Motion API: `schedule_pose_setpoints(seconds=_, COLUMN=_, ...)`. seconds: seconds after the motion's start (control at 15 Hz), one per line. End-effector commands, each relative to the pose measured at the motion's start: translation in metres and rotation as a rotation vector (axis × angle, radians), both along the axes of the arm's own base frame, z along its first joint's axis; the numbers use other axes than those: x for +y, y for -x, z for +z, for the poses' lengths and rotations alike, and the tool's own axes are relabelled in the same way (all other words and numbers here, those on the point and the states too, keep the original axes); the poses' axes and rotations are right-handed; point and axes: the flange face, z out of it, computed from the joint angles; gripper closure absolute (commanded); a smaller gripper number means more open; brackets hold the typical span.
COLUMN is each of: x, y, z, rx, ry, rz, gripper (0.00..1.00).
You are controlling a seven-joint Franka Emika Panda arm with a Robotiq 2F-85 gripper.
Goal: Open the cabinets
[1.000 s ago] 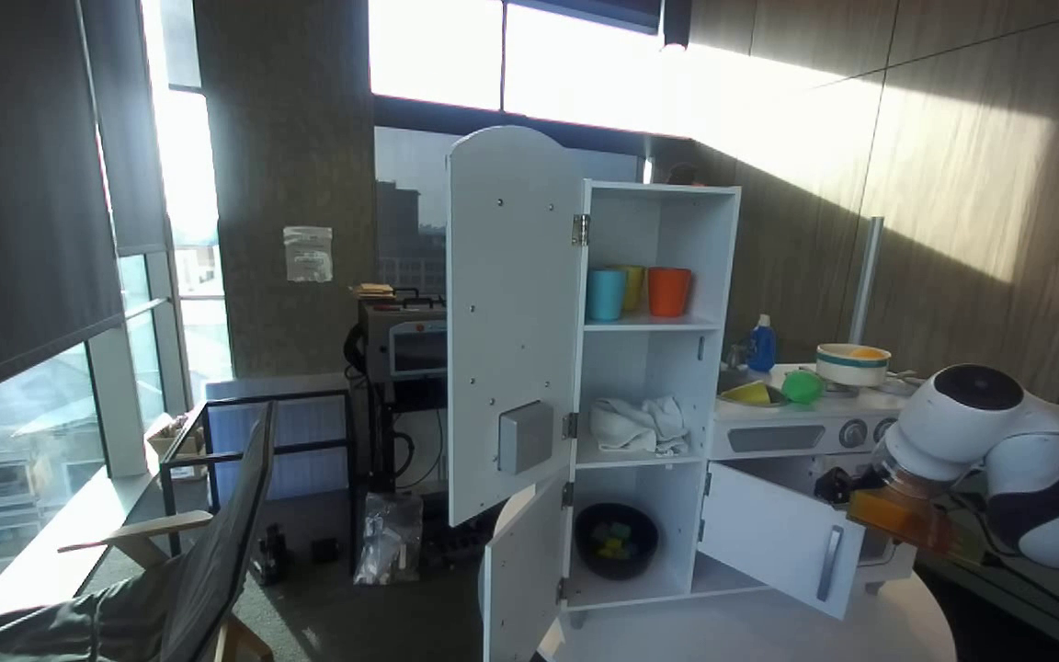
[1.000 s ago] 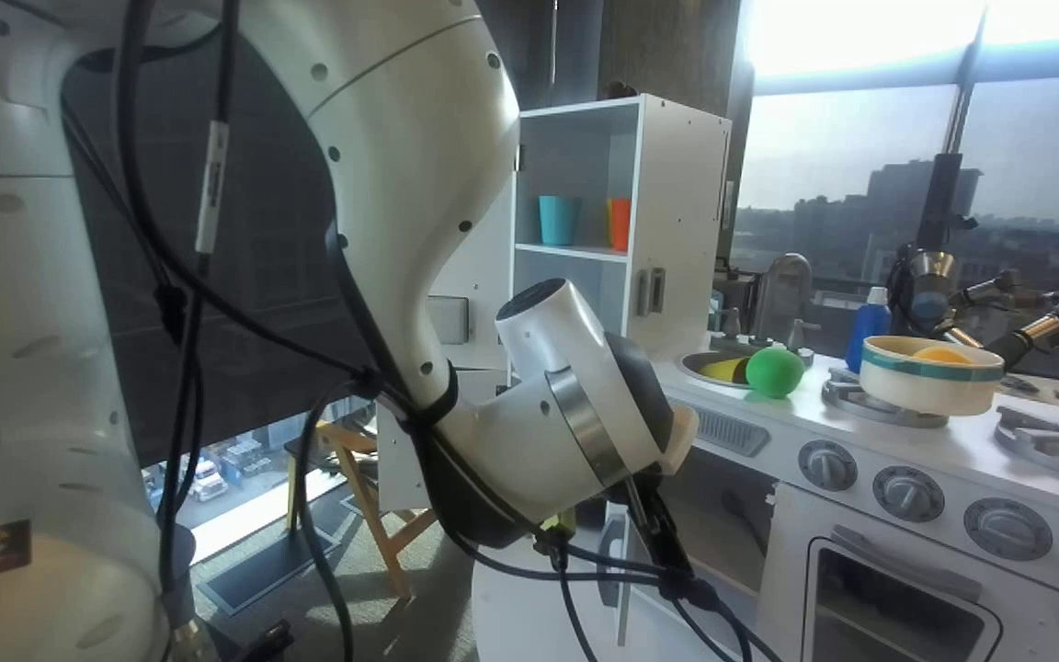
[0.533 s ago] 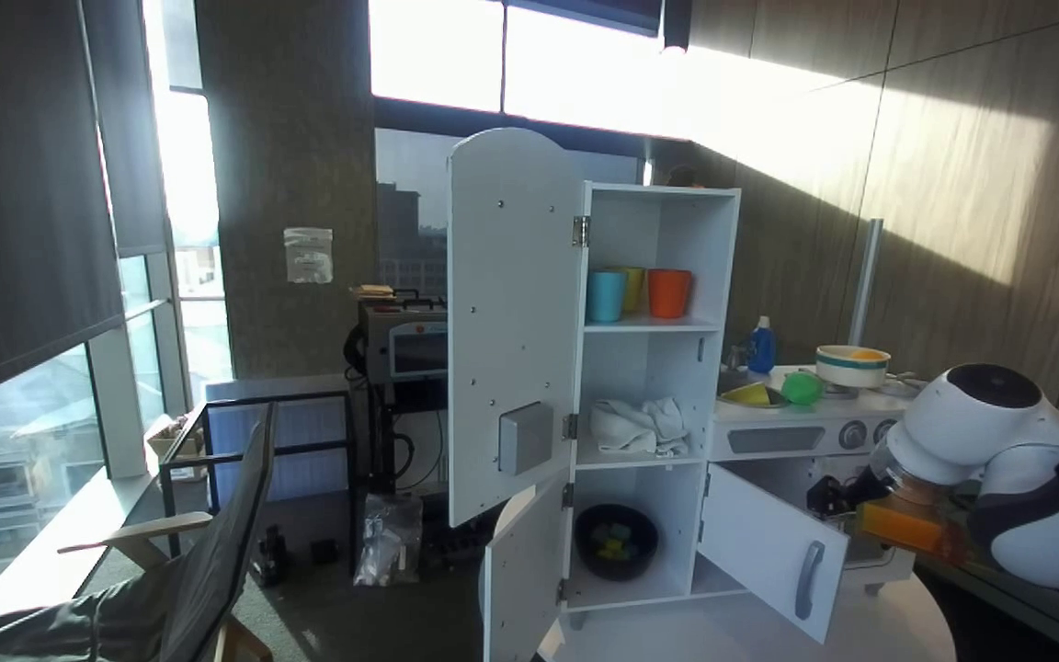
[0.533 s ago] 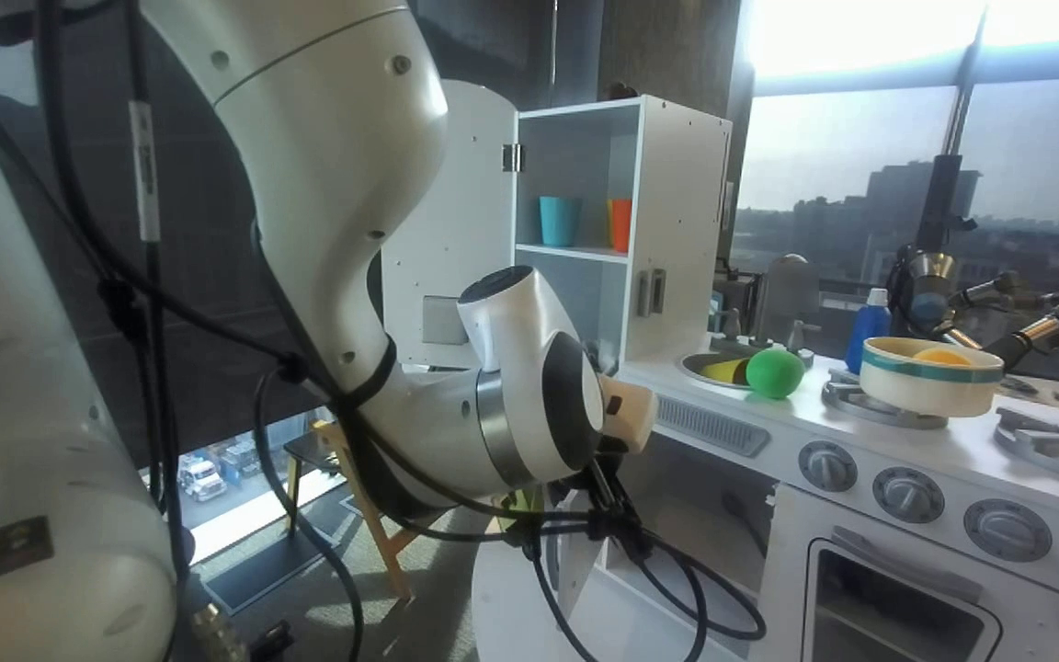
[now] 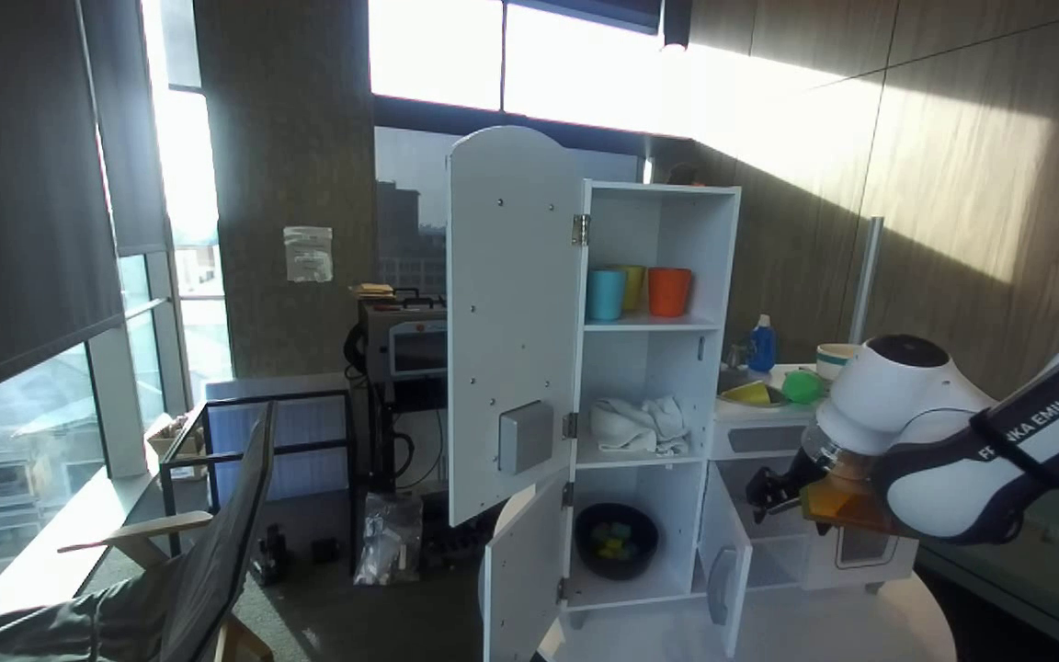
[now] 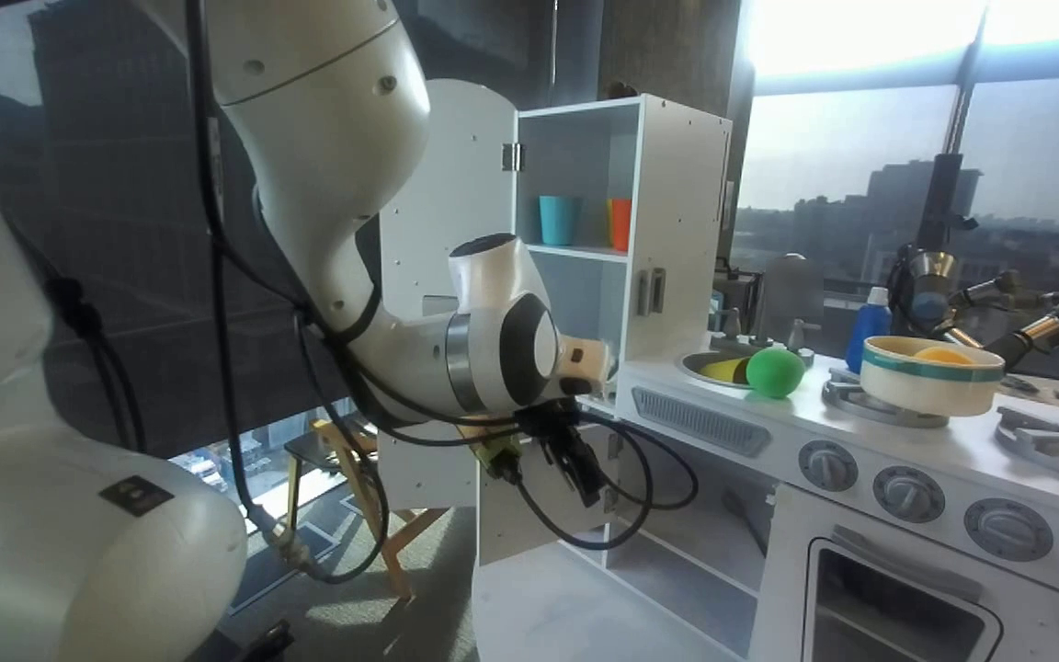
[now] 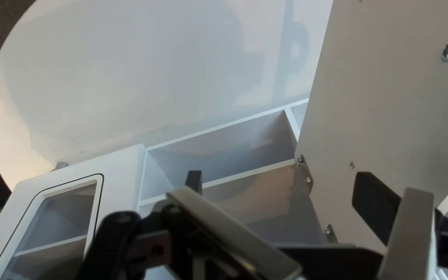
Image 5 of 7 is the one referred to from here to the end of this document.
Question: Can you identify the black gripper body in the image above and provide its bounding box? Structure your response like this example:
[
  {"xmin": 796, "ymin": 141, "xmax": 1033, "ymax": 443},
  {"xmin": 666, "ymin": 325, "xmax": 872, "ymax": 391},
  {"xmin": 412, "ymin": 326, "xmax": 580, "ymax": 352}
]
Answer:
[{"xmin": 743, "ymin": 449, "xmax": 831, "ymax": 526}]

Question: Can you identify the small white cabinet door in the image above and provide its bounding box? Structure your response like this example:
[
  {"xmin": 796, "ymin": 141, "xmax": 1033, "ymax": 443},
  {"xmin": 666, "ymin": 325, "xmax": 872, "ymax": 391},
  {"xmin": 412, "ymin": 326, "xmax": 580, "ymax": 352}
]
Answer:
[{"xmin": 696, "ymin": 465, "xmax": 758, "ymax": 660}]

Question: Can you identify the short white fridge door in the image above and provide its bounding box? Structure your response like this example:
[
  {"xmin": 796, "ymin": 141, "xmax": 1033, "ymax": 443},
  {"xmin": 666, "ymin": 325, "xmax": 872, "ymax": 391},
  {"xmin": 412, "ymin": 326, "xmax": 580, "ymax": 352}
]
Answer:
[{"xmin": 481, "ymin": 475, "xmax": 577, "ymax": 662}]

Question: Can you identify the white oven door with window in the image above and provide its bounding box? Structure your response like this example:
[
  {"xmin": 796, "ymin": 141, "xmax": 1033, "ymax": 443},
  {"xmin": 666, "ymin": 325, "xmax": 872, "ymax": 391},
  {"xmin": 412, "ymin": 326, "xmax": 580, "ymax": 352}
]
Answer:
[{"xmin": 835, "ymin": 526, "xmax": 924, "ymax": 573}]

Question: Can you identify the yellow toy in sink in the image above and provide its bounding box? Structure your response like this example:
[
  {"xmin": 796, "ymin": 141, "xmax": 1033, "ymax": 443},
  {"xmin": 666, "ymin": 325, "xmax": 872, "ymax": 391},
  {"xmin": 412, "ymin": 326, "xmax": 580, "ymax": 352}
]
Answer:
[{"xmin": 720, "ymin": 378, "xmax": 782, "ymax": 411}]

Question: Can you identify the green toy ball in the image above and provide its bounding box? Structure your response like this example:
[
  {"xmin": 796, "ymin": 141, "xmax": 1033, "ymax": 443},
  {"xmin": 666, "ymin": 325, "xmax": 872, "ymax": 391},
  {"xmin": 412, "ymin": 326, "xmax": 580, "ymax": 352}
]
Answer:
[{"xmin": 778, "ymin": 363, "xmax": 831, "ymax": 411}]

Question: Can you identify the white bowl with green stripe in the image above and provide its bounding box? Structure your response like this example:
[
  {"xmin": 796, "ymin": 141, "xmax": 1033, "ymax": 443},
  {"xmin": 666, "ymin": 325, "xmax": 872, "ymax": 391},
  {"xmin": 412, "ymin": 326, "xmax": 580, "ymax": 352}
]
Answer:
[{"xmin": 812, "ymin": 338, "xmax": 864, "ymax": 384}]

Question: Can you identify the blue bottle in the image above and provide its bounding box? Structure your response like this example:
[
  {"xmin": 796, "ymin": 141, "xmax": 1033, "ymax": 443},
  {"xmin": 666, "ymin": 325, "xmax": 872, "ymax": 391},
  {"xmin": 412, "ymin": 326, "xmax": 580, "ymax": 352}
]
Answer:
[{"xmin": 745, "ymin": 314, "xmax": 782, "ymax": 378}]

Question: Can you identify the round white table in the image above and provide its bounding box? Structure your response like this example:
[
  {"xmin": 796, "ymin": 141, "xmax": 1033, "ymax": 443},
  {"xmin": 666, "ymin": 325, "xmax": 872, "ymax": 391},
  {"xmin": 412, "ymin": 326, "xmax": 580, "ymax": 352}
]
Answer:
[{"xmin": 490, "ymin": 491, "xmax": 960, "ymax": 662}]

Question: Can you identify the white cloth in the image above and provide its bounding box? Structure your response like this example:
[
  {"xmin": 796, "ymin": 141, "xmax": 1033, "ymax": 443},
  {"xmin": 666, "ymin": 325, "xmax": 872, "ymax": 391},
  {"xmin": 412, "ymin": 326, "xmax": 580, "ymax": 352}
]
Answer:
[{"xmin": 585, "ymin": 391, "xmax": 698, "ymax": 465}]

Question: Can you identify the black pan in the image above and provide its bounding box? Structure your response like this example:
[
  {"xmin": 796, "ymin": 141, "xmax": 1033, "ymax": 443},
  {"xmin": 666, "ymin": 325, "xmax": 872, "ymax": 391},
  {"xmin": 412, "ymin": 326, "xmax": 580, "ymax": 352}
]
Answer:
[{"xmin": 574, "ymin": 501, "xmax": 663, "ymax": 581}]

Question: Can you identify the yellow cup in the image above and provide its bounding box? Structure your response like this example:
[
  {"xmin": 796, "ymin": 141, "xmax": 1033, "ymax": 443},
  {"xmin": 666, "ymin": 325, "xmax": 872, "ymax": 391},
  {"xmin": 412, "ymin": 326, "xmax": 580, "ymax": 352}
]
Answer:
[{"xmin": 620, "ymin": 264, "xmax": 655, "ymax": 320}]

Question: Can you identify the green sofa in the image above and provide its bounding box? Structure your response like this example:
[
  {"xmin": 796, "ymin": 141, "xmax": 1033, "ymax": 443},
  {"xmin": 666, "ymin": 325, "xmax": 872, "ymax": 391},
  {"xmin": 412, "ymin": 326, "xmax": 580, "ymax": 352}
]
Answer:
[{"xmin": 919, "ymin": 491, "xmax": 1059, "ymax": 662}]

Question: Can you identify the blue cup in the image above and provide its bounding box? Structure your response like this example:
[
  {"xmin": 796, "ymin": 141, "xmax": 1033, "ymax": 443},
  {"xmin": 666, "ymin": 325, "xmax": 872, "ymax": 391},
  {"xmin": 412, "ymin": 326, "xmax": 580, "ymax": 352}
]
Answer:
[{"xmin": 585, "ymin": 264, "xmax": 629, "ymax": 325}]

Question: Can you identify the white toy kitchen unit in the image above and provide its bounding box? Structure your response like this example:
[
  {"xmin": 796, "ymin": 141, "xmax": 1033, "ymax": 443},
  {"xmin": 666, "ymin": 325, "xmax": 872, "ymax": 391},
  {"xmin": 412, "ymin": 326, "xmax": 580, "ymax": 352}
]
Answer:
[{"xmin": 562, "ymin": 182, "xmax": 962, "ymax": 628}]

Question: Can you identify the black metal cart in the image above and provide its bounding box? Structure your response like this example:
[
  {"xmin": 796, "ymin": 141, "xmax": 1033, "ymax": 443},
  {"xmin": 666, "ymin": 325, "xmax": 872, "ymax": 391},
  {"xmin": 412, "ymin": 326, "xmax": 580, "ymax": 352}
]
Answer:
[{"xmin": 348, "ymin": 363, "xmax": 452, "ymax": 581}]

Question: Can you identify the grey electronic box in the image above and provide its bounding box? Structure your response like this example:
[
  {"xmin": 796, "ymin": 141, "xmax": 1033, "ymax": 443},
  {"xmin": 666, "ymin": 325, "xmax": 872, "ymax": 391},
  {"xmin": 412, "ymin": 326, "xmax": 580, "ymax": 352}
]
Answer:
[{"xmin": 356, "ymin": 300, "xmax": 450, "ymax": 391}]

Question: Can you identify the clear plastic bag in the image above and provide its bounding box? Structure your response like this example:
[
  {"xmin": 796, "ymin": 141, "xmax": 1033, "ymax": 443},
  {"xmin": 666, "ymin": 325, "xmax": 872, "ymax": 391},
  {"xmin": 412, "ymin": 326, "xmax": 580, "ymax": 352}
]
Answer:
[{"xmin": 348, "ymin": 491, "xmax": 428, "ymax": 590}]

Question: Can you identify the white radiator panel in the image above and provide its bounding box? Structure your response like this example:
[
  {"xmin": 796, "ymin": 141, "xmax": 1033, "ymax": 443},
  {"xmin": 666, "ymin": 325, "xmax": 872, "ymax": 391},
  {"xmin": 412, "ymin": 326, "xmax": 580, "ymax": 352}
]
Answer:
[{"xmin": 201, "ymin": 372, "xmax": 356, "ymax": 509}]

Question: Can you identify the paper sign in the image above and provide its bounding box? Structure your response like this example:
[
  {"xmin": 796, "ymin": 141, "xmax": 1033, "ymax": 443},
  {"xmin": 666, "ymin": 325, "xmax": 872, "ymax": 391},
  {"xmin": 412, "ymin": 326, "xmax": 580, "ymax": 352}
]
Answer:
[{"xmin": 281, "ymin": 221, "xmax": 338, "ymax": 286}]

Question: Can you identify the wooden folding chair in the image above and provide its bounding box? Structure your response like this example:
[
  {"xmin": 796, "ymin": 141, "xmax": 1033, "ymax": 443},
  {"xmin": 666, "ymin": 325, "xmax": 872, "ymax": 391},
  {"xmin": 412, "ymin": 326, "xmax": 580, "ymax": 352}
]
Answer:
[{"xmin": 0, "ymin": 400, "xmax": 314, "ymax": 662}]

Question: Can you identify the gold wrist camera mount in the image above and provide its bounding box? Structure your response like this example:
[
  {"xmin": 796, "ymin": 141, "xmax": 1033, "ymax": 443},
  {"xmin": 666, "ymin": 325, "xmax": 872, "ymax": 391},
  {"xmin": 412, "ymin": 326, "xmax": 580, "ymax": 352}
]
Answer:
[{"xmin": 798, "ymin": 465, "xmax": 902, "ymax": 536}]

